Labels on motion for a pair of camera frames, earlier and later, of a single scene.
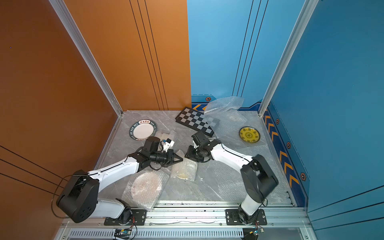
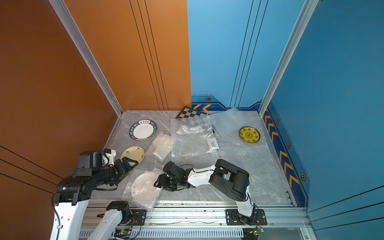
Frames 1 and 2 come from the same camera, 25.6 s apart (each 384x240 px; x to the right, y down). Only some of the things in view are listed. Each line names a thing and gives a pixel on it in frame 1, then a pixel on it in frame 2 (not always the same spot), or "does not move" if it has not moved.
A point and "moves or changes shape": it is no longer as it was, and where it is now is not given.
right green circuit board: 251,233 does not move
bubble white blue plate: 143,129 does not move
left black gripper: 170,158 to 123,170
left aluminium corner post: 72,26 does not move
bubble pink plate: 143,189 does not move
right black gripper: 189,154 to 161,182
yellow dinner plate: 250,134 does not move
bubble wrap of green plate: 225,117 moves or changes shape
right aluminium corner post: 306,12 does not move
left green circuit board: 123,234 does not move
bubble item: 186,169 moves or changes shape
